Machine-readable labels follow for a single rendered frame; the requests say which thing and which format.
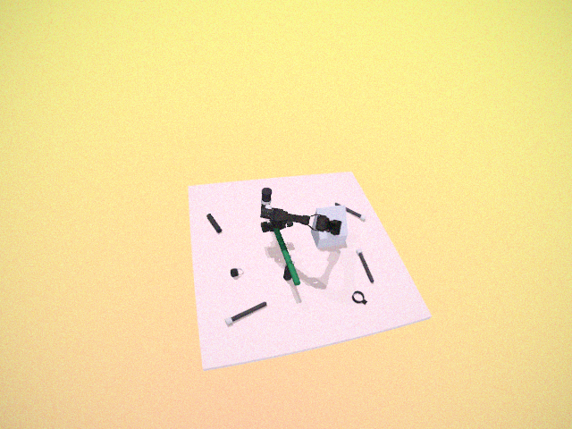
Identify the green cylinder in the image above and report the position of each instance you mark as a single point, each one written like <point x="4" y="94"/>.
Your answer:
<point x="286" y="256"/>

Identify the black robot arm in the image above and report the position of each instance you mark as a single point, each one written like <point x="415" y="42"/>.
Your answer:
<point x="323" y="223"/>

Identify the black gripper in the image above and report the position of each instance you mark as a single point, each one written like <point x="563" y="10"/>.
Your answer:
<point x="266" y="227"/>

